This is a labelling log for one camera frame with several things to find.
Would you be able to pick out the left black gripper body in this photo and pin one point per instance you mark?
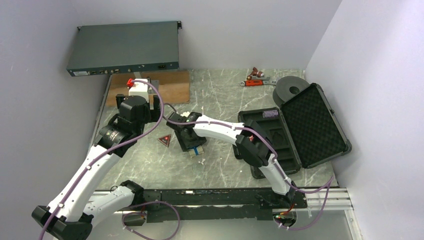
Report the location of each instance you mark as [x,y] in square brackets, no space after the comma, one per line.
[151,115]

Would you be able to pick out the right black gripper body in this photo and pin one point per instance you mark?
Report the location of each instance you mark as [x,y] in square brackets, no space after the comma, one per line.
[185,142]

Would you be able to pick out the blue playing card box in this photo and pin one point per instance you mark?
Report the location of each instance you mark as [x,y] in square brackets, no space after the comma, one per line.
[195,151]

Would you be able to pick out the purple poker chip stack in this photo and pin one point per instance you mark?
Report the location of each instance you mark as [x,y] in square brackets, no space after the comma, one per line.
[270,114]

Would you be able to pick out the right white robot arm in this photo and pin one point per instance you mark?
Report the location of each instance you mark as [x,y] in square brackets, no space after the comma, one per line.
[251,141]

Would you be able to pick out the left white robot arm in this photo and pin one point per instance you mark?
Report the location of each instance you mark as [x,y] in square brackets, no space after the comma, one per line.
[70,215]

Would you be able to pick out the black poker set case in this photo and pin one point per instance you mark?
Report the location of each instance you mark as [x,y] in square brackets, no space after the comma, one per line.
[306,132]

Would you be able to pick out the red triangular dealer button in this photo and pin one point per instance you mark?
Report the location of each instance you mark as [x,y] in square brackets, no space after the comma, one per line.
[165,140]

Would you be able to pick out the wooden base board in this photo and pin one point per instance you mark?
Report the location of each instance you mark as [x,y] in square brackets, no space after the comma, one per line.
[173,86]

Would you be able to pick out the dark green rack device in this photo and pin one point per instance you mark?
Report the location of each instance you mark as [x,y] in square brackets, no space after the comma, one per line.
[125,48]

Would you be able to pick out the grey filament spool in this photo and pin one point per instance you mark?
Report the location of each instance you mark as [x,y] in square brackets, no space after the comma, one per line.
[287,87]

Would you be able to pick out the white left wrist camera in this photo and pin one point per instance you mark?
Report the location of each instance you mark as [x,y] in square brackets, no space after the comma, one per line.
[138,88]

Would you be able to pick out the grey metal stand bracket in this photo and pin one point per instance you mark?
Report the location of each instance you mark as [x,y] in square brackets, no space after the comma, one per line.
[155,83]

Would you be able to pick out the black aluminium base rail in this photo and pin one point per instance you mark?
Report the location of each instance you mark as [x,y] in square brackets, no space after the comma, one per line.
[244,203]

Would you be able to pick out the brown hose nozzle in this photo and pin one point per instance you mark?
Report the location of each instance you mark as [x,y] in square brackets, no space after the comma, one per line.
[255,74]

